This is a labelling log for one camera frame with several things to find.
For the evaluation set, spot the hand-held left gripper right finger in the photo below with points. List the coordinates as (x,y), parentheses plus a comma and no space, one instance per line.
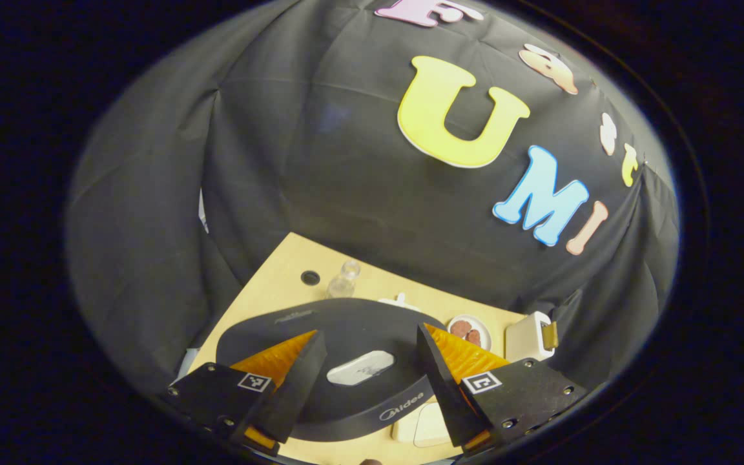
(443,387)

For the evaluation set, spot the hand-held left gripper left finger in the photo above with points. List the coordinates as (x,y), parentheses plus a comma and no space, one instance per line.
(301,387)

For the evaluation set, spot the dark grey rice cooker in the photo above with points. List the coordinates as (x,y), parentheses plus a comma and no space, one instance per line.
(359,329)

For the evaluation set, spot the brown fried chicken piece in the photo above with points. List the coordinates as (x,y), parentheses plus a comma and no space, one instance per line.
(459,327)
(474,338)

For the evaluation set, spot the white round plate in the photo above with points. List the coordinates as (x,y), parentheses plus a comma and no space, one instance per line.
(485,332)

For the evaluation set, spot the white toaster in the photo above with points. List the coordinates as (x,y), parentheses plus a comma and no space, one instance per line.
(524,339)

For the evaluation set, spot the white divided grain dish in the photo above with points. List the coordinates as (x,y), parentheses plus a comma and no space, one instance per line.
(401,301)

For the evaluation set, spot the black table grommet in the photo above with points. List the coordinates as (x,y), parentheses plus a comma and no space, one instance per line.
(310,278)

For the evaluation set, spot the clear glass bottle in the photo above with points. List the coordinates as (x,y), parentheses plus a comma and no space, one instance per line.
(344,284)

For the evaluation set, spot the brown toast slice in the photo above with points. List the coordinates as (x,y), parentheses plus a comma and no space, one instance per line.
(549,336)

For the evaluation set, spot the black backdrop cloth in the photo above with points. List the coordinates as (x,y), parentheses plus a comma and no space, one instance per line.
(314,161)

